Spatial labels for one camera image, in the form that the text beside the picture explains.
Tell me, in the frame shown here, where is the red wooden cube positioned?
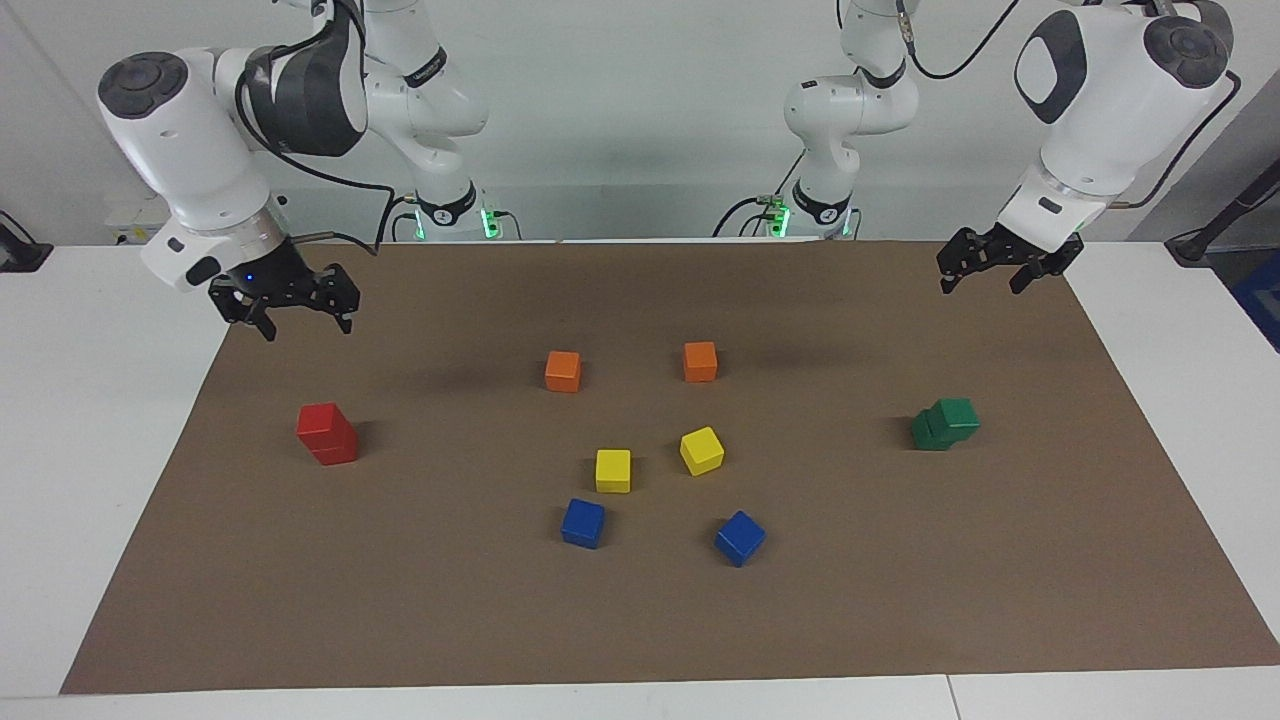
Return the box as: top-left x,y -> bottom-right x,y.
308,428 -> 359,467
296,402 -> 351,447

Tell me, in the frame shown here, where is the green wooden cube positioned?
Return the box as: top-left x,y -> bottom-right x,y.
910,410 -> 956,452
930,397 -> 982,442

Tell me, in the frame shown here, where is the black angled stand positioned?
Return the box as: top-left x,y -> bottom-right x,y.
1165,160 -> 1280,267

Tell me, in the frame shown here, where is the blue crate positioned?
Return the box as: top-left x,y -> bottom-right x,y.
1228,250 -> 1280,353

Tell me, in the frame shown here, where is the blue wooden cube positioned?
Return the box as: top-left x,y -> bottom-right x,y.
560,497 -> 607,550
714,510 -> 767,568

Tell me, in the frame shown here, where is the brown paper table mat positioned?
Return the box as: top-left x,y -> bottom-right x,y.
58,238 -> 1280,696

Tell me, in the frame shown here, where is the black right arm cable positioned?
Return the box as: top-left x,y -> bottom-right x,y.
235,20 -> 398,257

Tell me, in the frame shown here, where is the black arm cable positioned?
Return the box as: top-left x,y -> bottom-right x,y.
235,20 -> 398,257
895,0 -> 1243,209

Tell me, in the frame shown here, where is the white wall socket box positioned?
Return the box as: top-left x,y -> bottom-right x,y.
105,195 -> 171,246

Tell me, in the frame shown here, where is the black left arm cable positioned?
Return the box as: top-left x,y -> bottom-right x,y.
895,0 -> 1243,209

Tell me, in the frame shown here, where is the black clamp mount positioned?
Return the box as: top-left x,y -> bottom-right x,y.
0,210 -> 54,273

